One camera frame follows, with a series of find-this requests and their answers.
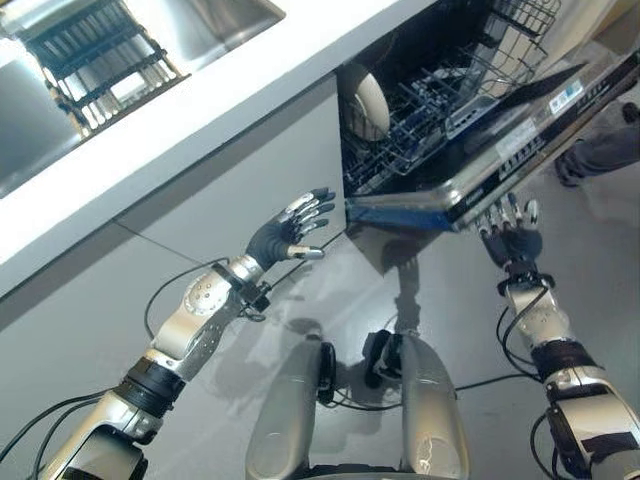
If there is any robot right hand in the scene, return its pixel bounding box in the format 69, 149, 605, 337
477, 192, 544, 269

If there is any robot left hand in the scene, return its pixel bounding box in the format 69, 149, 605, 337
247, 187, 337, 272

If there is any dishwasher door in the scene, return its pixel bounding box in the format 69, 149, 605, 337
344, 49, 640, 234

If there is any dishwasher body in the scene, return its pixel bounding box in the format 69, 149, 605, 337
334, 0, 559, 199

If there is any grey counter cabinet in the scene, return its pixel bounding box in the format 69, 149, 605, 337
0, 0, 441, 334

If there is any person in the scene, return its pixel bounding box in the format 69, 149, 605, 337
553, 101, 640, 189

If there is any clear plastic cutlery tray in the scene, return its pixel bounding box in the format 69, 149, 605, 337
443, 95, 502, 140

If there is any robot left foot dark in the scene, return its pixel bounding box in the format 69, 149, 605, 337
316, 341, 338, 405

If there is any robot foot dark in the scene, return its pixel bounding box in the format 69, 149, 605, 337
316, 341, 338, 405
363, 329, 404, 389

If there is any robot right foot dark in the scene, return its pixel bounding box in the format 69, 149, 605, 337
363, 329, 404, 389

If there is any robot left leg silver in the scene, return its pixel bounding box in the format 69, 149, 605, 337
244, 334, 327, 480

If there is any robot leg silver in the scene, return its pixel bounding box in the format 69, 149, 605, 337
244, 334, 327, 480
398, 332, 469, 480

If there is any beige round plate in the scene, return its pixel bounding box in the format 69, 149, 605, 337
344, 63, 391, 145

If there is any robot right leg silver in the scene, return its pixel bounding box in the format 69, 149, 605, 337
398, 332, 469, 480

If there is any black dish drying rack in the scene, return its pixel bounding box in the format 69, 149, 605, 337
20, 0, 192, 140

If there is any stainless steel sink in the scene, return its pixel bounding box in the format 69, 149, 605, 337
0, 0, 287, 199

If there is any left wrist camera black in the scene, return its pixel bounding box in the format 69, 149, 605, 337
238, 281, 273, 323

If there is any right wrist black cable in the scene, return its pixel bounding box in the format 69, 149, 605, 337
495, 284, 549, 384

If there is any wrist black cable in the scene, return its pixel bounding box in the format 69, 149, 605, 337
143, 256, 232, 342
495, 284, 549, 384

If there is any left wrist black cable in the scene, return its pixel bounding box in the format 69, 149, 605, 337
143, 256, 232, 342

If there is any black floor cable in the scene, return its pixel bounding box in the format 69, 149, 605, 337
452, 373, 544, 393

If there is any dishwasher lower wire rack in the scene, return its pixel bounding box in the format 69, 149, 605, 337
343, 47, 506, 196

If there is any dishwasher wire rack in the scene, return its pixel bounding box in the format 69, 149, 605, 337
467, 0, 557, 99
343, 47, 506, 196

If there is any dishwasher upper wire rack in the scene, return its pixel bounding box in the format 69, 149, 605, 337
467, 0, 557, 99

